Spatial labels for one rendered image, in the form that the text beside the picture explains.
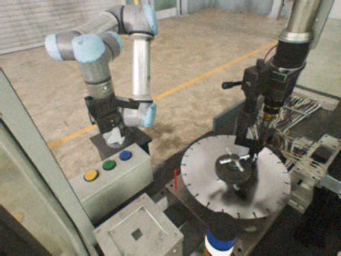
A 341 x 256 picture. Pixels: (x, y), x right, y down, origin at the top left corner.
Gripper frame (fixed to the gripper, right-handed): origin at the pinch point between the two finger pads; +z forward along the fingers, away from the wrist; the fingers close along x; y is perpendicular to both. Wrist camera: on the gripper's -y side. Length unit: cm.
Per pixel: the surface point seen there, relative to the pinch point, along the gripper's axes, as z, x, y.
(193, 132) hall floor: 98, -66, -107
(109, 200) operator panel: 16.7, 7.2, 12.7
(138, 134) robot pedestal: 23.2, -24.0, -19.2
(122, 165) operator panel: 8.3, 3.5, 3.5
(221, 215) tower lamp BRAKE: -18, 47, 5
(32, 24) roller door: 50, -557, -70
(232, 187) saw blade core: 3.1, 38.0, -15.1
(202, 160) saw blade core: 3.1, 24.8, -16.6
